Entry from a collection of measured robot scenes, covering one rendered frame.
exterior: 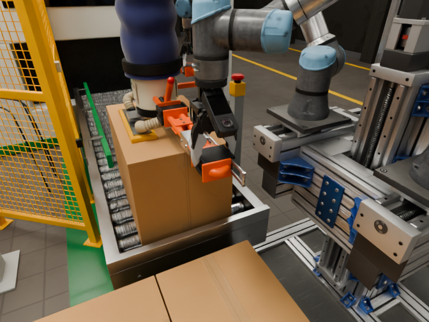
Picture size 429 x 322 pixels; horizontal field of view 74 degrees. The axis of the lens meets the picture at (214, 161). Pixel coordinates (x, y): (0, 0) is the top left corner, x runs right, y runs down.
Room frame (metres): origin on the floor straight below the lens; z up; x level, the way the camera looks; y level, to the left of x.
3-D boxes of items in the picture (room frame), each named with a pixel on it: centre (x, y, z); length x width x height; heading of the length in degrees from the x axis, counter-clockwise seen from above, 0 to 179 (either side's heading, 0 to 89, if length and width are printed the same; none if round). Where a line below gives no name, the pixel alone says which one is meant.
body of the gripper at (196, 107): (0.63, 0.01, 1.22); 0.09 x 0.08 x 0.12; 23
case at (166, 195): (1.15, 0.23, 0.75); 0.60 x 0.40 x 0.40; 24
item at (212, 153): (0.60, 0.01, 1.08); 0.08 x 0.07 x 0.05; 24
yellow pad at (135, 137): (1.12, 0.33, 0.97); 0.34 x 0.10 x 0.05; 24
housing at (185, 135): (0.73, 0.06, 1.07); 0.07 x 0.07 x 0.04; 24
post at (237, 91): (1.57, -0.13, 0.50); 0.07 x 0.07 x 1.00; 26
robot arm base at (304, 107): (1.03, -0.36, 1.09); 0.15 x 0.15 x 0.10
